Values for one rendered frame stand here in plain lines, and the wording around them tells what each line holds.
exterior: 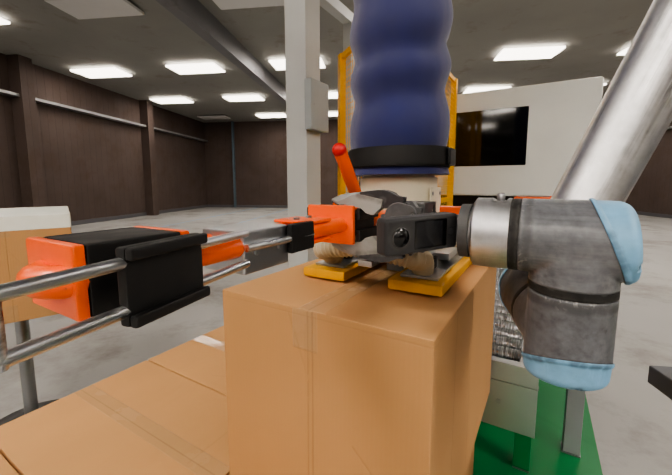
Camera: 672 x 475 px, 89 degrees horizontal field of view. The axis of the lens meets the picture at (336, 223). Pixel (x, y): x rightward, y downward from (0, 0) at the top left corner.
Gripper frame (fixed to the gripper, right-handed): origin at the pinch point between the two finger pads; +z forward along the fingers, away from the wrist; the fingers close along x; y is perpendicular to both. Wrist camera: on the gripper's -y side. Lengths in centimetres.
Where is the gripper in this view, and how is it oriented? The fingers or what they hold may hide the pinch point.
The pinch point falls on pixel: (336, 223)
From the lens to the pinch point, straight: 54.2
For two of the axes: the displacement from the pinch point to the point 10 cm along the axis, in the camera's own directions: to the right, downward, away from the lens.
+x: 0.0, -9.9, -1.2
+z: -8.6, -0.6, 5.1
